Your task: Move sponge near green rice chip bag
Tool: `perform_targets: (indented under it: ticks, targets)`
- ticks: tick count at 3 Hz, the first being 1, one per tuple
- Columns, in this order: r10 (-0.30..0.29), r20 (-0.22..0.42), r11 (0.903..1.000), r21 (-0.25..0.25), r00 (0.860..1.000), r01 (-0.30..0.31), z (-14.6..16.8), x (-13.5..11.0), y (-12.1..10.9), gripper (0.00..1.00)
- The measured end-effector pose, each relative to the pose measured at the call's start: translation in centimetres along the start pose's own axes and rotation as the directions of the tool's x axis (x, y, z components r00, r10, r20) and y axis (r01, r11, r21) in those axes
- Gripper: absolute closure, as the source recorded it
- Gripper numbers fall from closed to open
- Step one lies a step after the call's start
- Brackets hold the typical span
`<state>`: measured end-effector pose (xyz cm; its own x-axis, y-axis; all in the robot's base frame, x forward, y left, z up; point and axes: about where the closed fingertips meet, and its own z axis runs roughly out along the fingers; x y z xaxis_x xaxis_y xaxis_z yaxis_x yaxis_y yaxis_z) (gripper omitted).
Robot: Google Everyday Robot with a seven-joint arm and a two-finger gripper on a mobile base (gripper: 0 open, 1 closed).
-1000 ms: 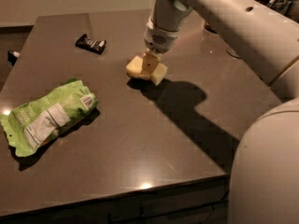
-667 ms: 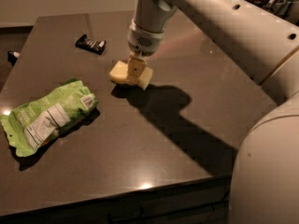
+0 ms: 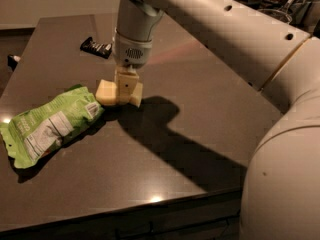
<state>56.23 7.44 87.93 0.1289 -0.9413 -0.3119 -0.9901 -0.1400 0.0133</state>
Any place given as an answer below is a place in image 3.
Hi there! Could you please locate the small black object at edge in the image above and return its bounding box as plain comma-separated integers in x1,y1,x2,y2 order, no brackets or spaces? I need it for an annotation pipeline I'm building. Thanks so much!
7,54,21,70

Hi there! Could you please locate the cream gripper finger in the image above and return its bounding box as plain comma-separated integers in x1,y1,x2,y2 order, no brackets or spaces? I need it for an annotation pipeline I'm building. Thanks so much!
114,72,139,105
115,66,136,75

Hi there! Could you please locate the yellow sponge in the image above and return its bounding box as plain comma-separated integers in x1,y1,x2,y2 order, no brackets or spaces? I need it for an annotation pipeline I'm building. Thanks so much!
95,80,143,107

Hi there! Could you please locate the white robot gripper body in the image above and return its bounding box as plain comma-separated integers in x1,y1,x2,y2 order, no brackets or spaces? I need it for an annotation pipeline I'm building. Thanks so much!
113,0,163,69

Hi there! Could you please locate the green rice chip bag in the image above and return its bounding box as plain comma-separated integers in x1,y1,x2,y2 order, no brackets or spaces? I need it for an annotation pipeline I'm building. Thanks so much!
0,86,104,169

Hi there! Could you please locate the dark drawer cabinet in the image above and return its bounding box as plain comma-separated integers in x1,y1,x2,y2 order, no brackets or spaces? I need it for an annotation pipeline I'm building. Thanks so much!
0,189,242,240

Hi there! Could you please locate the black snack bar wrapper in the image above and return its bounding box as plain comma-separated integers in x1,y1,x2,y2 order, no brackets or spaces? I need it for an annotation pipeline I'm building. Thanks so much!
80,37,112,59

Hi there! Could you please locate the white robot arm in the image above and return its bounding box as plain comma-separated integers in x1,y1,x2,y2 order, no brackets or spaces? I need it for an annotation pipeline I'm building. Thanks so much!
135,0,320,240

